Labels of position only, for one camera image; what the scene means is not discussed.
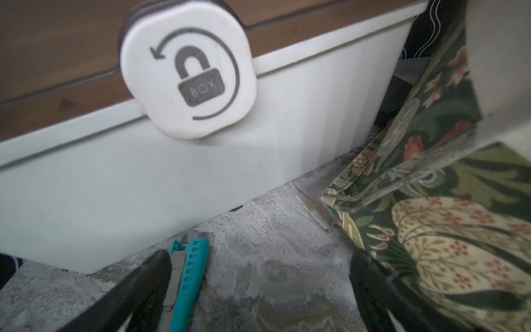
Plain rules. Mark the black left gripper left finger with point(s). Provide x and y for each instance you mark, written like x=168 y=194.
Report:
x=136 y=302

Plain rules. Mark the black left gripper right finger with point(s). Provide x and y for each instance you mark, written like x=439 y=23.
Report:
x=382 y=298

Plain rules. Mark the cream tote bag green handles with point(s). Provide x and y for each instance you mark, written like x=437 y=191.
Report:
x=441 y=197

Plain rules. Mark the teal utility knife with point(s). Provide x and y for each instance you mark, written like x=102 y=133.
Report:
x=188 y=262

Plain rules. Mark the white brown storage box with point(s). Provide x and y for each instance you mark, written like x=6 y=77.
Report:
x=124 y=123

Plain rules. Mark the black battery with yellow plug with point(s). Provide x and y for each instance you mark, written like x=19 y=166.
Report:
x=395 y=97

